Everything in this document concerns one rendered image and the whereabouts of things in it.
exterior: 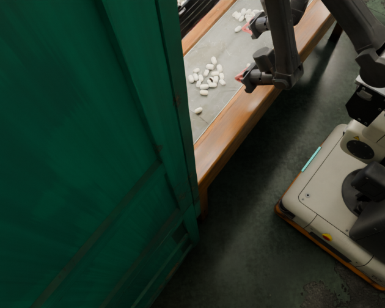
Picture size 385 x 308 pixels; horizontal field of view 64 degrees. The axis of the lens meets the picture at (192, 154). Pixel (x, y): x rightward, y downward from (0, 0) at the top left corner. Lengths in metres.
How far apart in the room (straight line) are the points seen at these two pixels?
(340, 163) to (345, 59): 1.01
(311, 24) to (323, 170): 0.73
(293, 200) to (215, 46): 0.84
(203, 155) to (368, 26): 0.66
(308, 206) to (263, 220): 0.33
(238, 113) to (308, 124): 1.01
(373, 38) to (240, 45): 0.78
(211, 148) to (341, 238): 0.83
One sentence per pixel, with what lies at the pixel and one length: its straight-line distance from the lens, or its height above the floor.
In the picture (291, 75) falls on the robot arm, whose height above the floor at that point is 1.06.
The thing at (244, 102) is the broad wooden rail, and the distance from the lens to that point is 1.29.
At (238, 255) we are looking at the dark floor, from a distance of 1.85.
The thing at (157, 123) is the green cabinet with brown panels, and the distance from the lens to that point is 0.48.
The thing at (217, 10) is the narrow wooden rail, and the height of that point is 0.76.
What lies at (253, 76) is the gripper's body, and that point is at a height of 0.94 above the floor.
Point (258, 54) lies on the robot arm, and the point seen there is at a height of 1.05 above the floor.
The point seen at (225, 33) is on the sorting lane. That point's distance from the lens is 1.55.
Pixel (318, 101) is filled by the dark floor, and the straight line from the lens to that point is 2.32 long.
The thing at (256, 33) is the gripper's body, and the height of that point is 0.87.
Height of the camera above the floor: 1.84
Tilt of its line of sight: 66 degrees down
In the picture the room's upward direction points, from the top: 7 degrees counter-clockwise
